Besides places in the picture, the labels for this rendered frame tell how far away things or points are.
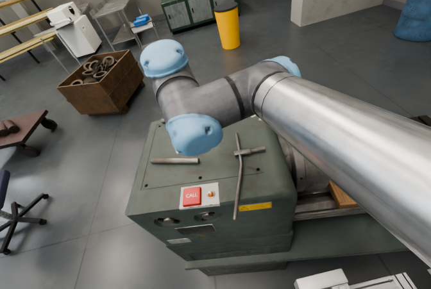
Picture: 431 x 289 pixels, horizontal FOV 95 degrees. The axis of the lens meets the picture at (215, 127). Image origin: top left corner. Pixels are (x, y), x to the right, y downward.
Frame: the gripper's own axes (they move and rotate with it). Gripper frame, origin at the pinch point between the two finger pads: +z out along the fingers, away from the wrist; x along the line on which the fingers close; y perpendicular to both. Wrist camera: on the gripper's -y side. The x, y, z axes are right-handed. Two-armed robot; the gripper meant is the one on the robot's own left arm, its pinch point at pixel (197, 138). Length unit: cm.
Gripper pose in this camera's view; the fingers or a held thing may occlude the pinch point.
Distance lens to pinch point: 63.4
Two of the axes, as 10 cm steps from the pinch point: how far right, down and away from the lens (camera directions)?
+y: 2.8, 8.2, -5.0
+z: 1.0, 5.0, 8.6
